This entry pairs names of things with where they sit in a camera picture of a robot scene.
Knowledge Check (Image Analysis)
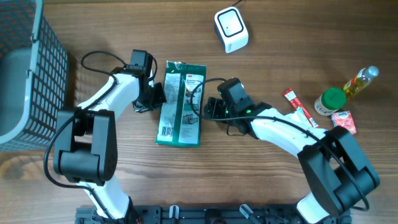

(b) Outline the green gloves package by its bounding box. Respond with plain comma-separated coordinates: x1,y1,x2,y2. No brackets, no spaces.
155,61,206,147

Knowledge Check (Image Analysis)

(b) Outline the red white stick sachet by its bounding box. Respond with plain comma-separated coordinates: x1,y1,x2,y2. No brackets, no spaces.
284,88,319,128

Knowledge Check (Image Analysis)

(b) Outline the green white round can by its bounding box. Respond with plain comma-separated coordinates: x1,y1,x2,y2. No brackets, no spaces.
314,88,346,116

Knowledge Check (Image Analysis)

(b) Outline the yellow liquid glass bottle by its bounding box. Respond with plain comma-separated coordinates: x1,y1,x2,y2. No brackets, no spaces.
343,66,379,100

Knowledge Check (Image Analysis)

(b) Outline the light green wipes pack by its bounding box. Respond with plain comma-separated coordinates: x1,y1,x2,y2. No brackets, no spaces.
286,107,313,128

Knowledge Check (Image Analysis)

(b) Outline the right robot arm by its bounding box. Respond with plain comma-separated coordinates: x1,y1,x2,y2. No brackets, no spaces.
204,78,380,223

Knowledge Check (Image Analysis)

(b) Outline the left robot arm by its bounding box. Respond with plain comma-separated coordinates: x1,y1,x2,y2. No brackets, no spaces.
44,50,166,223

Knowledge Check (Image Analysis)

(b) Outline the white barcode scanner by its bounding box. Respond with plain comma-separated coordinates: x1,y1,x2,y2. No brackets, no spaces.
214,6,249,54

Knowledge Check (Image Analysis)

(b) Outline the grey plastic mesh basket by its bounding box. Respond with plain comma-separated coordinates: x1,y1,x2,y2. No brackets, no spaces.
1,0,69,152

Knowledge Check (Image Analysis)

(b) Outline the black right camera cable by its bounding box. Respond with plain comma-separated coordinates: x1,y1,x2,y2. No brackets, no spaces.
189,77,370,212

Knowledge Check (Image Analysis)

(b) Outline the black camera cable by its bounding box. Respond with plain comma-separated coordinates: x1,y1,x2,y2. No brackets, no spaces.
42,50,159,222
189,77,370,212

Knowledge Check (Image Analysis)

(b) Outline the black left camera cable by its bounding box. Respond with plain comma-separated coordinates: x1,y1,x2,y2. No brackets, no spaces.
42,50,159,222

